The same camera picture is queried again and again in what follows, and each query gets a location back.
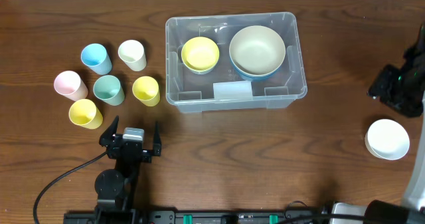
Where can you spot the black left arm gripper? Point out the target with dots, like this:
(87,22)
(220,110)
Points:
(107,140)

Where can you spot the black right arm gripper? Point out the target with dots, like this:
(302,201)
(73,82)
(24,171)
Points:
(385,88)

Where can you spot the grey small bowl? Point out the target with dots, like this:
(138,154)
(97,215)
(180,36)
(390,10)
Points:
(206,71)

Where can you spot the yellow small bowl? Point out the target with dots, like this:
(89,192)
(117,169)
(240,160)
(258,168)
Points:
(200,53)

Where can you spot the clear plastic storage bin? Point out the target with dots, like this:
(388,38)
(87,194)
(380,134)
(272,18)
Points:
(223,88)

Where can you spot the dark blue bowl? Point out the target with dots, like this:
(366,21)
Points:
(251,77)

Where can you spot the beige bowl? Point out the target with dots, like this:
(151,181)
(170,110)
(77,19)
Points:
(257,50)

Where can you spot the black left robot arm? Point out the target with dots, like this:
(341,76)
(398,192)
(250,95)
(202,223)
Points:
(116,187)

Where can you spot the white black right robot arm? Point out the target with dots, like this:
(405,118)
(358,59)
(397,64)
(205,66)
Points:
(410,211)

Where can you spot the white small bowl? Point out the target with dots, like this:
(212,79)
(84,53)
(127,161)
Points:
(387,139)

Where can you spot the yellow plastic cup near bin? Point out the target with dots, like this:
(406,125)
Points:
(146,90)

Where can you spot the yellow plastic cup front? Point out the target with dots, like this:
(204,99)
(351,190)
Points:
(85,113)

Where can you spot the green plastic cup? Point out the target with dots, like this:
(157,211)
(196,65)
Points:
(108,89)

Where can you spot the pink plastic cup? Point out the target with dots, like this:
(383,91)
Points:
(70,85)

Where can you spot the cream plastic cup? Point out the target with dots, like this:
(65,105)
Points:
(132,52)

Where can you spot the blue plastic cup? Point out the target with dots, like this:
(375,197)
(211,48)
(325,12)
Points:
(95,57)

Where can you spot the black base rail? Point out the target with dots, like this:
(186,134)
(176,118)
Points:
(177,217)

